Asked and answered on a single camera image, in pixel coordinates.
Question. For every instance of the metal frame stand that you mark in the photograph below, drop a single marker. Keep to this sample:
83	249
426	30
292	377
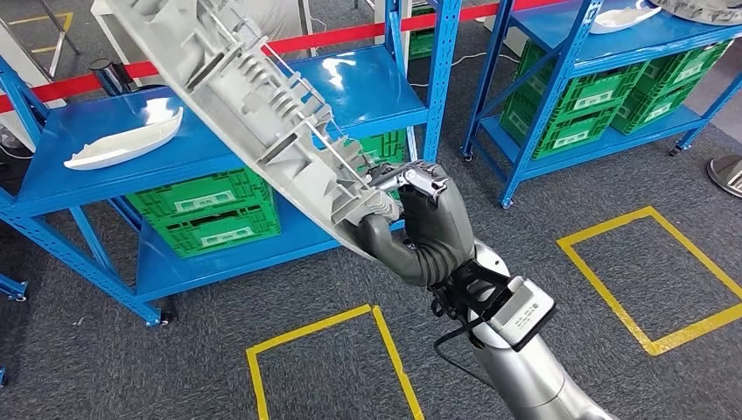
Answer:
58	52

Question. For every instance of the red barrier belt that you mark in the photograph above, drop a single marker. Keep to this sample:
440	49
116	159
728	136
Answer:
324	37

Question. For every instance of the chrome stanchion with round base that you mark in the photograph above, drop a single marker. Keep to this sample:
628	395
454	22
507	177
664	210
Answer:
727	177

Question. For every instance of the blue metal shelf rack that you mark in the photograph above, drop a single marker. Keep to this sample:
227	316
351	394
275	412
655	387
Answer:
655	40
11	288
359	87

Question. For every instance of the black-topped stanchion post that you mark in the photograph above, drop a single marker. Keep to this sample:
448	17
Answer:
110	75

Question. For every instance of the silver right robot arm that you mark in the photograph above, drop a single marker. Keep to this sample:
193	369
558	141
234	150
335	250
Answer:
533	382

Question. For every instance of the white plastic trim part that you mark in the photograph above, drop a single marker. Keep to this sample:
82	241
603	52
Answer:
122	142
623	17

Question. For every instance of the green plastic crate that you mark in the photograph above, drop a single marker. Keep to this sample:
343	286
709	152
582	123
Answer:
585	87
562	133
220	232
385	148
655	107
684	66
422	37
197	194

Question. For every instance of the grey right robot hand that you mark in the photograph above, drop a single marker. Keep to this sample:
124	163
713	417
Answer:
435	214

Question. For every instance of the silver plastic wheel hubcap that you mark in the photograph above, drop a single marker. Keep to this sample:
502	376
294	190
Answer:
701	9
261	110

